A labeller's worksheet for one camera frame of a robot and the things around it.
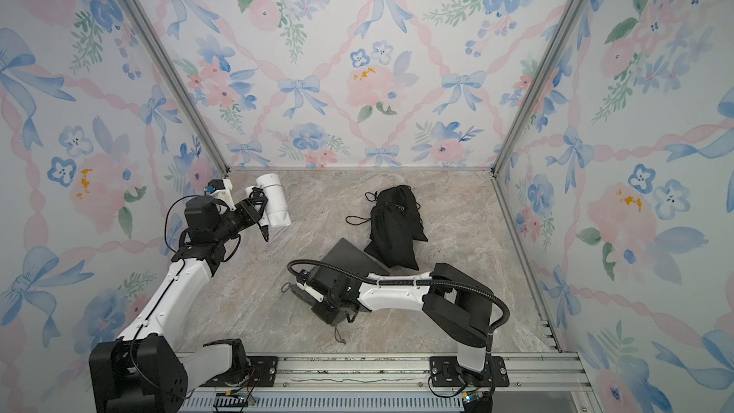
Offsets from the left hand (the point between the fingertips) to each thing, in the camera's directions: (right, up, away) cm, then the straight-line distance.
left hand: (263, 199), depth 81 cm
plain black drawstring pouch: (+42, +1, +22) cm, 48 cm away
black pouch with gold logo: (+37, -12, +9) cm, 40 cm away
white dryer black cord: (0, -1, -3) cm, 3 cm away
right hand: (+12, -30, +4) cm, 33 cm away
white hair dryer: (+4, -4, 0) cm, 5 cm away
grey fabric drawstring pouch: (+21, -19, +14) cm, 32 cm away
